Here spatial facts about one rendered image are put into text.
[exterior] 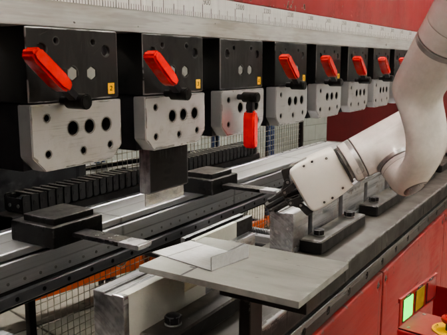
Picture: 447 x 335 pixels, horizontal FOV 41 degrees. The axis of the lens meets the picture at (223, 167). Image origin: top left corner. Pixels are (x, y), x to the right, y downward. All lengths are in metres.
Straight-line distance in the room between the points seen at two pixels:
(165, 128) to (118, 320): 0.29
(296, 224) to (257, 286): 0.55
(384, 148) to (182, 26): 0.46
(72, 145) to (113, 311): 0.28
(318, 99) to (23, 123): 0.81
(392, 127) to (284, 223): 0.34
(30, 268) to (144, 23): 0.49
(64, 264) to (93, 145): 0.44
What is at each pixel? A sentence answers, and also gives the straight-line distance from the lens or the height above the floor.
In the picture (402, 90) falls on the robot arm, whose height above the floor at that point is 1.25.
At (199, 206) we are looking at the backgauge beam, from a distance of 1.49.
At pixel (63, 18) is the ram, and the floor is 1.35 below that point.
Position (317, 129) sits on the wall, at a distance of 8.67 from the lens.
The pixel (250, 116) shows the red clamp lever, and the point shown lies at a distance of 1.04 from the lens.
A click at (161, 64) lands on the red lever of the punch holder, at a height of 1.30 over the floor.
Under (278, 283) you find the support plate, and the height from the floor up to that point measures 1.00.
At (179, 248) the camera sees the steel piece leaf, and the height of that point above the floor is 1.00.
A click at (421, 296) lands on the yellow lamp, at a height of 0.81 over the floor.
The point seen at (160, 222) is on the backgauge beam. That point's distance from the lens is 1.37.
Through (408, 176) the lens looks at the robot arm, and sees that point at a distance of 1.13.
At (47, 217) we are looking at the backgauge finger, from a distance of 1.09.
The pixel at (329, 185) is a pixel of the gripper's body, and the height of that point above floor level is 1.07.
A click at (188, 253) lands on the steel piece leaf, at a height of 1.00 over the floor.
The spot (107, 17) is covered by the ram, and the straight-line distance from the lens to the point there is 0.80.
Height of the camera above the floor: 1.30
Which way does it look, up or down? 10 degrees down
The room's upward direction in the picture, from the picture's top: straight up
